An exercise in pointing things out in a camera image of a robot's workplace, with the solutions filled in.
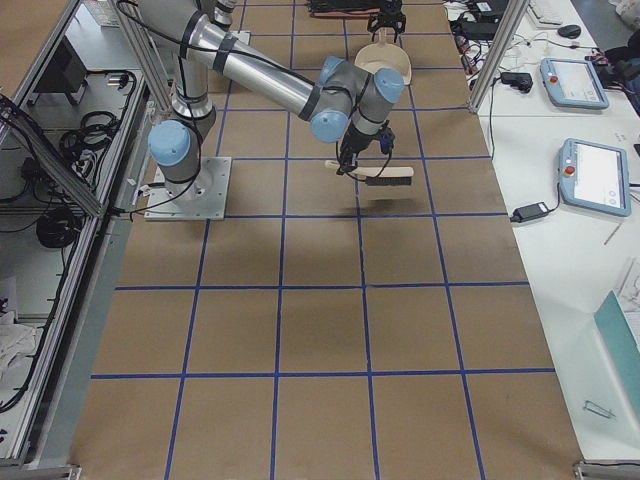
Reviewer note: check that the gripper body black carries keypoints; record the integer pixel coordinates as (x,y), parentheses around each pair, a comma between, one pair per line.
(357,139)
(386,18)

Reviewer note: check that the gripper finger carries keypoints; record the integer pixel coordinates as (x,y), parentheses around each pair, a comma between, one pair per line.
(374,23)
(398,24)
(345,155)

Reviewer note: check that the white hand brush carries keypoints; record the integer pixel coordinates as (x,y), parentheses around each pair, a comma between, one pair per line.
(375,176)

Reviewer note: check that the beige plastic dustpan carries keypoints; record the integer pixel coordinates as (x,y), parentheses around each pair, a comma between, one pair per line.
(382,54)

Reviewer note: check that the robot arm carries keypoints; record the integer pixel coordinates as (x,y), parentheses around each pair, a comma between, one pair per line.
(347,107)
(221,12)

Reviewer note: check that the bin with black bag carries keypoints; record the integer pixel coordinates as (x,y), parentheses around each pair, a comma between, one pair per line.
(342,9)

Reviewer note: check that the far teach pendant tablet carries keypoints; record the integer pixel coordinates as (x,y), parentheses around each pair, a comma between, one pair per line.
(573,84)

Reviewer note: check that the teach pendant tablet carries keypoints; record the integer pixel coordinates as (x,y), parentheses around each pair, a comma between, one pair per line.
(595,177)
(573,84)

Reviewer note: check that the near teach pendant tablet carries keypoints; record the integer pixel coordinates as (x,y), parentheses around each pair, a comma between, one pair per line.
(595,177)

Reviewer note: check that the teal folder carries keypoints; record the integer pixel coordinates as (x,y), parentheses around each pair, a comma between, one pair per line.
(622,346)

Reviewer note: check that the white crumpled cloth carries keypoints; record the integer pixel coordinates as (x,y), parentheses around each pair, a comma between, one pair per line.
(17,340)

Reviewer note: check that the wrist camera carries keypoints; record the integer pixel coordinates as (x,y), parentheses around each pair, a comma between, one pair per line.
(386,138)

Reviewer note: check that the aluminium frame post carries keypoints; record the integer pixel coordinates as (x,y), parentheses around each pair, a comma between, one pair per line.
(505,32)

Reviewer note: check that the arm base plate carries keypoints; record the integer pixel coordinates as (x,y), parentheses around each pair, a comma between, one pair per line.
(205,198)

